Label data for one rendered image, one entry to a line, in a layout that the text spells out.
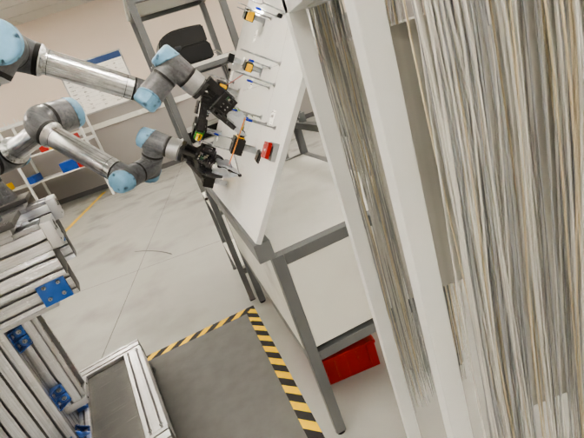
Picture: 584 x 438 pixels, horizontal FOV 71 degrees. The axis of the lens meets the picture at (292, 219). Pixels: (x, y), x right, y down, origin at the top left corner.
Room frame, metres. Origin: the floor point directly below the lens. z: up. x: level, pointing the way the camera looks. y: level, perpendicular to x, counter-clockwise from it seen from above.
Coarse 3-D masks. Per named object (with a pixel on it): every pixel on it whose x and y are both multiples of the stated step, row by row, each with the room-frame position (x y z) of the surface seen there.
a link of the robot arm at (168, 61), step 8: (168, 48) 1.33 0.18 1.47; (160, 56) 1.32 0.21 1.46; (168, 56) 1.32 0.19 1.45; (176, 56) 1.34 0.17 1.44; (160, 64) 1.33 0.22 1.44; (168, 64) 1.32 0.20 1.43; (176, 64) 1.33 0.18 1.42; (184, 64) 1.34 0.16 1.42; (168, 72) 1.32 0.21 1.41; (176, 72) 1.33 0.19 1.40; (184, 72) 1.34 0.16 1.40; (192, 72) 1.35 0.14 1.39; (176, 80) 1.34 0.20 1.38; (184, 80) 1.34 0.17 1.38
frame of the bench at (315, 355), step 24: (312, 240) 1.19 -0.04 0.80; (336, 240) 1.20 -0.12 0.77; (288, 288) 1.16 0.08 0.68; (312, 336) 1.16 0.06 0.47; (336, 336) 1.21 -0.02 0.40; (360, 336) 1.20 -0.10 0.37; (456, 336) 1.29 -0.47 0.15; (312, 360) 1.16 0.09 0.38; (336, 408) 1.16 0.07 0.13; (336, 432) 1.16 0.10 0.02
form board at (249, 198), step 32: (256, 0) 2.20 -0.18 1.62; (288, 32) 1.50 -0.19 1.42; (256, 64) 1.82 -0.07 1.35; (288, 64) 1.39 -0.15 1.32; (256, 96) 1.66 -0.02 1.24; (288, 96) 1.29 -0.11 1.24; (224, 128) 2.11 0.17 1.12; (256, 128) 1.53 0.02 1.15; (288, 128) 1.20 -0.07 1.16; (224, 192) 1.72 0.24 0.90; (256, 192) 1.29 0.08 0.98; (256, 224) 1.19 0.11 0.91
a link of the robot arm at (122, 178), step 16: (32, 112) 1.52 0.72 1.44; (48, 112) 1.54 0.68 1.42; (32, 128) 1.47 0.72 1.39; (48, 128) 1.47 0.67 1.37; (48, 144) 1.47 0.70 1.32; (64, 144) 1.44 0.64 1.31; (80, 144) 1.44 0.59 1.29; (80, 160) 1.42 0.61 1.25; (96, 160) 1.40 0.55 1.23; (112, 160) 1.41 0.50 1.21; (112, 176) 1.35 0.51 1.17; (128, 176) 1.35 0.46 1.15; (144, 176) 1.42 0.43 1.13
